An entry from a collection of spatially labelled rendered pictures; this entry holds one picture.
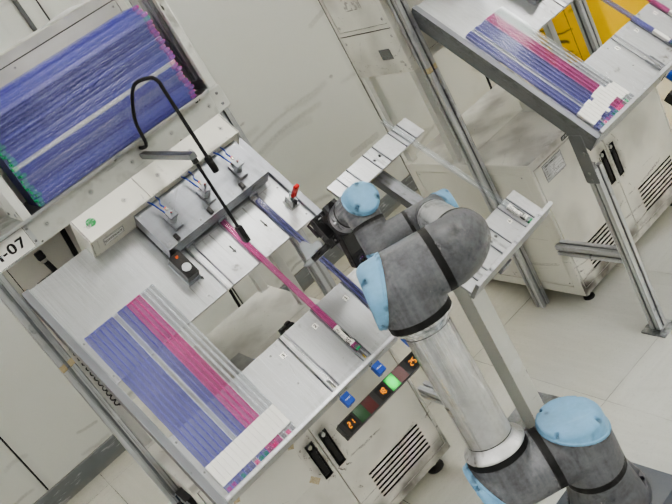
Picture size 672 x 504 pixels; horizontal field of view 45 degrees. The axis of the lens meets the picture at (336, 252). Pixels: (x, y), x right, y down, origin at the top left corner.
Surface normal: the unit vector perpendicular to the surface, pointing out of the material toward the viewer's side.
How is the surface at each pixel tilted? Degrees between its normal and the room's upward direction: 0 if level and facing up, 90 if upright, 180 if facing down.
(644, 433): 0
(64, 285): 48
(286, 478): 90
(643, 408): 0
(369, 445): 90
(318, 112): 90
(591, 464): 92
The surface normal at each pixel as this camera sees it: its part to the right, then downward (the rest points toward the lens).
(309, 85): 0.55, 0.11
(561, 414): -0.35, -0.84
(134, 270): 0.09, -0.45
